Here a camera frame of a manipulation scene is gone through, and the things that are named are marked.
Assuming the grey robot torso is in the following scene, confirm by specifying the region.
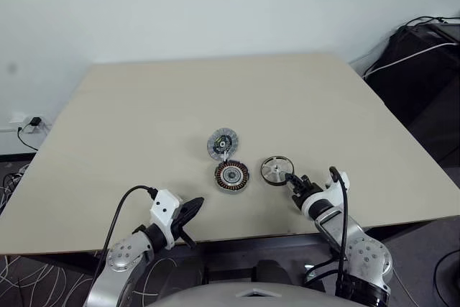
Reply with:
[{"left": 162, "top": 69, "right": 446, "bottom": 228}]
[{"left": 143, "top": 281, "right": 348, "bottom": 307}]

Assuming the black equipment case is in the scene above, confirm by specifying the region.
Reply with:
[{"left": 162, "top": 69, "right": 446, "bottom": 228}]
[{"left": 362, "top": 19, "right": 460, "bottom": 166}]

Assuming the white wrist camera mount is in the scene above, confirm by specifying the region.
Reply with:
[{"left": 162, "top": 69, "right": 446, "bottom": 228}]
[
  {"left": 148, "top": 188, "right": 183, "bottom": 250},
  {"left": 300, "top": 169, "right": 351, "bottom": 219}
]

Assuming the black cable over case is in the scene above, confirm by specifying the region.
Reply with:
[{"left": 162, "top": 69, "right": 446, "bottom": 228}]
[{"left": 397, "top": 15, "right": 460, "bottom": 31}]

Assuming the white wall socket strip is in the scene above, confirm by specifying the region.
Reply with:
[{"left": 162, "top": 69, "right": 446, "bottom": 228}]
[{"left": 6, "top": 114, "right": 50, "bottom": 135}]

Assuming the black floor cable loop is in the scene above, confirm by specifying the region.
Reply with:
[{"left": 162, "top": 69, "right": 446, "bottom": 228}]
[{"left": 433, "top": 249, "right": 460, "bottom": 298}]

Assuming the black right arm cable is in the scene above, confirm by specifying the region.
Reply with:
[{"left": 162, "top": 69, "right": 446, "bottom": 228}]
[{"left": 304, "top": 165, "right": 355, "bottom": 297}]

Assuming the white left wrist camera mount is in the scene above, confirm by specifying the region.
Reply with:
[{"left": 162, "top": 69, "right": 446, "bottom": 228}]
[{"left": 148, "top": 188, "right": 183, "bottom": 250}]

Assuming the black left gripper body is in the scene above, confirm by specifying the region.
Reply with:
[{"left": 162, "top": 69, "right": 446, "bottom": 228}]
[{"left": 167, "top": 202, "right": 192, "bottom": 242}]

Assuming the grey round motor lid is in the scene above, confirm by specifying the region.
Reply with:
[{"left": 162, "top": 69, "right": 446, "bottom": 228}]
[{"left": 207, "top": 127, "right": 241, "bottom": 161}]

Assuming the black adapter cable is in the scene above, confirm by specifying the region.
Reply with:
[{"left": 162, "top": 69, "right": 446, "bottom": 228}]
[{"left": 17, "top": 124, "right": 40, "bottom": 152}]

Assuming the white cable on case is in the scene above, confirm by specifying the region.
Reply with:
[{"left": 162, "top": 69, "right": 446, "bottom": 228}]
[{"left": 362, "top": 42, "right": 458, "bottom": 78}]

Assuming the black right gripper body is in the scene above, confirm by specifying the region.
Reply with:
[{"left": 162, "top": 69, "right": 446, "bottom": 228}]
[{"left": 291, "top": 174, "right": 323, "bottom": 211}]

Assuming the white floor cable bundle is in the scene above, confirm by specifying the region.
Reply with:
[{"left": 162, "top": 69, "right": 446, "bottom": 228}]
[{"left": 0, "top": 163, "right": 30, "bottom": 216}]

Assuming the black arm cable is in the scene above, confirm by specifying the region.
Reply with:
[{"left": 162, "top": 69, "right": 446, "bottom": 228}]
[
  {"left": 304, "top": 165, "right": 355, "bottom": 297},
  {"left": 92, "top": 185, "right": 159, "bottom": 286}
]

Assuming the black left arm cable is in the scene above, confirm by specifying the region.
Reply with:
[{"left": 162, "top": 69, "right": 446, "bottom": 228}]
[{"left": 92, "top": 185, "right": 159, "bottom": 286}]

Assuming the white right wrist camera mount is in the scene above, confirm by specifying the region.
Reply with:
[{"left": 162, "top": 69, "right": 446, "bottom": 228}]
[{"left": 300, "top": 169, "right": 351, "bottom": 219}]

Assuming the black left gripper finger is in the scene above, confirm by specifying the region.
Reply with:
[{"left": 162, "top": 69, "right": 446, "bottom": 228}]
[
  {"left": 178, "top": 229, "right": 197, "bottom": 249},
  {"left": 181, "top": 196, "right": 206, "bottom": 225}
]

